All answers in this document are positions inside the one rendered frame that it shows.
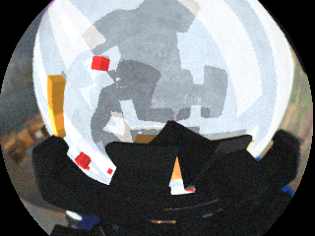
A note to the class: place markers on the orange square block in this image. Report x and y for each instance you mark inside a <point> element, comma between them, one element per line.
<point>146,139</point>

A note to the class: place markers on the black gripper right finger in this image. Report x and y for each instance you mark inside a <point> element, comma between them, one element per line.
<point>196,153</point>

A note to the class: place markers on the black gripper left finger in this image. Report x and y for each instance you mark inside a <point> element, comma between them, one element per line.
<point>158,154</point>

